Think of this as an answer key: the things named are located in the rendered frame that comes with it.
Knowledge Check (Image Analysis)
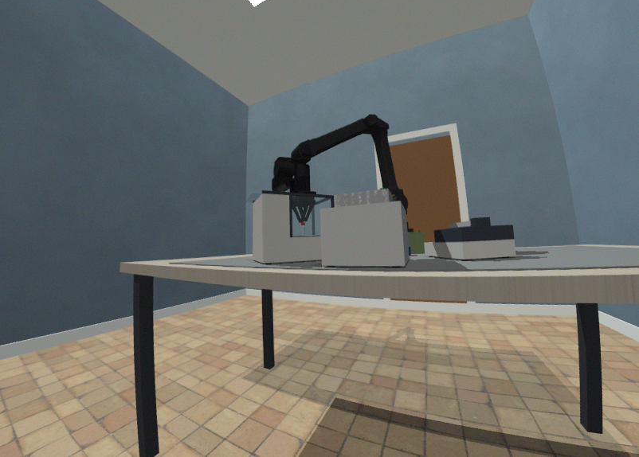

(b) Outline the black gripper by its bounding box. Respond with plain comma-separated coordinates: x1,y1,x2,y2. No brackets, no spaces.
297,178,316,194

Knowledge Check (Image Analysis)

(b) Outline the grey bench mat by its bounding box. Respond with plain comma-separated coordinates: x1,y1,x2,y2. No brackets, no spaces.
169,246,639,271

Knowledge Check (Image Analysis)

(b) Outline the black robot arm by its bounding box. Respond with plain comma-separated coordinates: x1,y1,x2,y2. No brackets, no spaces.
272,115,408,214

